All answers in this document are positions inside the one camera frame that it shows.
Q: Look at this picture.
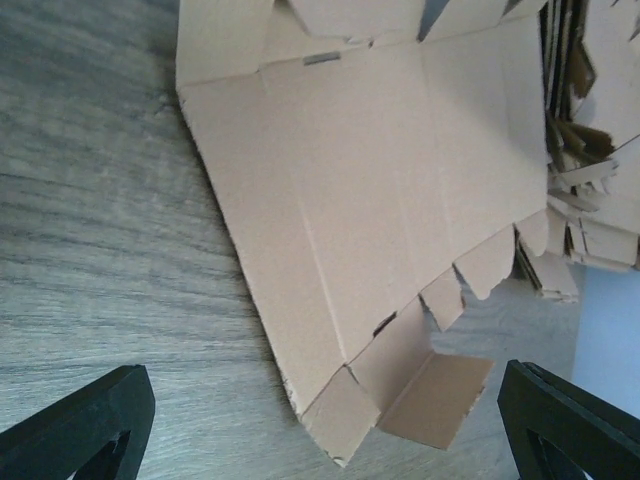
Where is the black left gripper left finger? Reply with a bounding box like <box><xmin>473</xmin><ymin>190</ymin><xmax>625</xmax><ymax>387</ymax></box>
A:
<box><xmin>1</xmin><ymin>365</ymin><xmax>155</xmax><ymax>479</ymax></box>

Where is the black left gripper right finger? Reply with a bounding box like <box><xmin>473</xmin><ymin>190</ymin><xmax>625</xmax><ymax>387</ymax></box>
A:
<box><xmin>501</xmin><ymin>360</ymin><xmax>639</xmax><ymax>479</ymax></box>

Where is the cardboard box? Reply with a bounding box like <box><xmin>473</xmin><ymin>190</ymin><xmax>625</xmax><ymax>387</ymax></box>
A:
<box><xmin>176</xmin><ymin>1</ymin><xmax>548</xmax><ymax>465</ymax></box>

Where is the stack of flat cardboard boxes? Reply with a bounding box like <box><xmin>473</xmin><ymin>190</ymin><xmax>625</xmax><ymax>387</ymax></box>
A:
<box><xmin>516</xmin><ymin>1</ymin><xmax>639</xmax><ymax>303</ymax></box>

